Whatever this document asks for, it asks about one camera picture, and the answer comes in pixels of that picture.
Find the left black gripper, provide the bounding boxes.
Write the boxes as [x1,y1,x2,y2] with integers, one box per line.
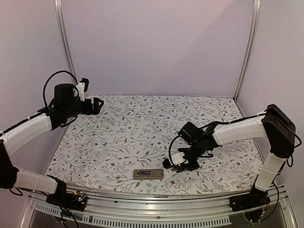
[64,97,104,118]

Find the beige remote control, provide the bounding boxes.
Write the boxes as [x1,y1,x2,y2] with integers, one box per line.
[133,169,164,180]

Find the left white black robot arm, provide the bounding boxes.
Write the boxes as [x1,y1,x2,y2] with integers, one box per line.
[0,79,104,206]

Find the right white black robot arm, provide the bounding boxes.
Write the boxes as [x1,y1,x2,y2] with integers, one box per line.
[162,104,302,207]

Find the floral patterned table mat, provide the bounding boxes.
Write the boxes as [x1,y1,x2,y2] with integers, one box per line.
[47,95,262,195]

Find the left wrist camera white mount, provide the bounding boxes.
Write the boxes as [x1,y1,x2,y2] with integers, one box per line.
[76,78,89,101]

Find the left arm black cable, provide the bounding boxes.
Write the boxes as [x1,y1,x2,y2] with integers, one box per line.
[42,70,79,107]

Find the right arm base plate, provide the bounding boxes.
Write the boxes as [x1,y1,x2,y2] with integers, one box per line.
[229,192,270,212]

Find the front aluminium rail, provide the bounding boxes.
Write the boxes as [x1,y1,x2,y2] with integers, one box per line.
[20,185,299,228]

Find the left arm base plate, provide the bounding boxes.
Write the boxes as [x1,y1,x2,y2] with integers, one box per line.
[46,190,87,212]

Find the left aluminium frame post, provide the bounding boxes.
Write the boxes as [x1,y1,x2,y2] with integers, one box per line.
[54,0,76,78]

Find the aluminium frame post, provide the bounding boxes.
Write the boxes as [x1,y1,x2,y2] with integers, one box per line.
[54,0,76,78]
[233,0,261,103]

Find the right aluminium frame post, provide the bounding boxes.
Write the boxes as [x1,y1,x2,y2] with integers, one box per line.
[233,0,261,103]

